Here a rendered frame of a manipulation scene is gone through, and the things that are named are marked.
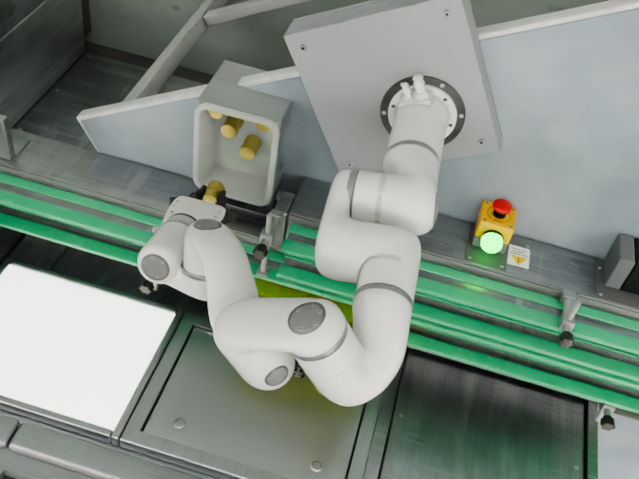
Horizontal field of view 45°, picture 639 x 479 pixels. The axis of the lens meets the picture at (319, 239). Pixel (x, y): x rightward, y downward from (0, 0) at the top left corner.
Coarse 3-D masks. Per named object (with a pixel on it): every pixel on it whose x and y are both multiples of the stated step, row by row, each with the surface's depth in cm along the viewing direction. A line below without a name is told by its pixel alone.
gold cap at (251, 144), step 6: (246, 138) 160; (252, 138) 159; (258, 138) 160; (246, 144) 157; (252, 144) 158; (258, 144) 159; (240, 150) 158; (246, 150) 157; (252, 150) 157; (246, 156) 158; (252, 156) 158
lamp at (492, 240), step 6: (486, 234) 153; (492, 234) 152; (498, 234) 153; (486, 240) 152; (492, 240) 152; (498, 240) 152; (486, 246) 153; (492, 246) 152; (498, 246) 152; (492, 252) 153
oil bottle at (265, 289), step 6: (258, 282) 160; (264, 282) 160; (270, 282) 160; (258, 288) 158; (264, 288) 159; (270, 288) 159; (276, 288) 159; (264, 294) 158; (270, 294) 158; (276, 294) 158
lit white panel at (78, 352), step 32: (0, 288) 168; (32, 288) 170; (64, 288) 171; (0, 320) 162; (32, 320) 164; (64, 320) 165; (96, 320) 166; (128, 320) 167; (160, 320) 168; (0, 352) 157; (32, 352) 158; (64, 352) 159; (96, 352) 160; (128, 352) 161; (0, 384) 152; (32, 384) 153; (64, 384) 154; (96, 384) 155; (128, 384) 156; (96, 416) 150
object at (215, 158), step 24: (216, 120) 160; (264, 120) 148; (216, 144) 164; (240, 144) 162; (264, 144) 161; (216, 168) 167; (240, 168) 167; (264, 168) 165; (240, 192) 164; (264, 192) 164
